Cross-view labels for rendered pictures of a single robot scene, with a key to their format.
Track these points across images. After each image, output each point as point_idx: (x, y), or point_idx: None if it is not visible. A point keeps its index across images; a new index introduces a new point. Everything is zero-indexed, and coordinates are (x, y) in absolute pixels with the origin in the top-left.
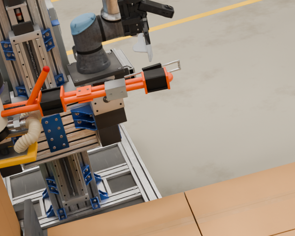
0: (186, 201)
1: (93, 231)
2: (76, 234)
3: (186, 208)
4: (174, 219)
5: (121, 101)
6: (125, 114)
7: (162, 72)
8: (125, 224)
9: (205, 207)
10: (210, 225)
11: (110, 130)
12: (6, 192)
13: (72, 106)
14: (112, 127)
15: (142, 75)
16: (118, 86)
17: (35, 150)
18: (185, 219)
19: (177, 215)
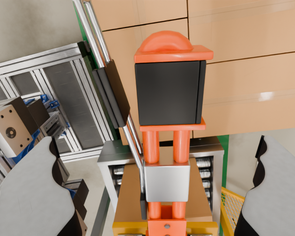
0: (111, 31)
1: (134, 114)
2: (135, 126)
3: (121, 33)
4: (135, 46)
5: (6, 111)
6: (13, 100)
7: (176, 68)
8: (132, 90)
9: (123, 11)
10: (151, 10)
11: (35, 114)
12: (125, 191)
13: (11, 164)
14: (31, 113)
15: (165, 129)
16: (187, 178)
17: (203, 227)
18: (137, 35)
19: (130, 42)
